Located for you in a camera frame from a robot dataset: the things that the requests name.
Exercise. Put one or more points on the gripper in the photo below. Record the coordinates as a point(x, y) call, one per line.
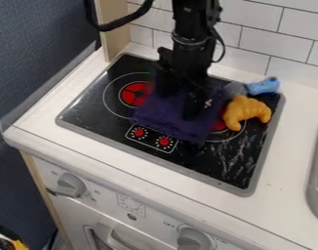
point(190, 66)

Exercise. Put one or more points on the purple cloth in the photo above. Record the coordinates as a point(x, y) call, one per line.
point(166, 117)

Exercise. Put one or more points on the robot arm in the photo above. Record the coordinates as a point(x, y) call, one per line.
point(192, 19)

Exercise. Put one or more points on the toy stove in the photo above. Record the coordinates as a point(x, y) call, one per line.
point(122, 130)

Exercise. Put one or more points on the yellow toy croissant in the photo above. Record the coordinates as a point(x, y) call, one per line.
point(244, 110)

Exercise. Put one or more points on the blue tool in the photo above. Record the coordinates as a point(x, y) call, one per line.
point(261, 87)

